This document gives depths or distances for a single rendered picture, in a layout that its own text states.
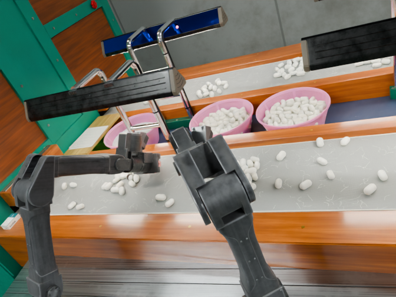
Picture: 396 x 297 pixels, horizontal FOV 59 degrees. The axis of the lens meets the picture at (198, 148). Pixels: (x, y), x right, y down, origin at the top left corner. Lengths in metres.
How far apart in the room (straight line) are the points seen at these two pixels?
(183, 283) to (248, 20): 2.10
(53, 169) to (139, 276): 0.39
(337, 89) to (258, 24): 1.39
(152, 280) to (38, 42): 1.17
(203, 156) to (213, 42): 2.25
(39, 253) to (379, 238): 0.79
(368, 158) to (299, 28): 1.77
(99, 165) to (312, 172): 0.61
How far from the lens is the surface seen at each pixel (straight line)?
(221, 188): 0.54
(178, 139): 0.86
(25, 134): 1.61
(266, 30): 2.73
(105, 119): 1.82
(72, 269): 1.24
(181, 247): 0.97
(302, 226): 0.88
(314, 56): 0.89
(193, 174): 0.55
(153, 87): 1.03
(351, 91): 1.44
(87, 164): 1.01
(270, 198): 1.00
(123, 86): 1.09
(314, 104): 1.36
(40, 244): 0.98
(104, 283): 1.13
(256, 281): 0.68
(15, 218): 1.45
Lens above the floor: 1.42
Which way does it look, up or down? 32 degrees down
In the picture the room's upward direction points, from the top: 23 degrees counter-clockwise
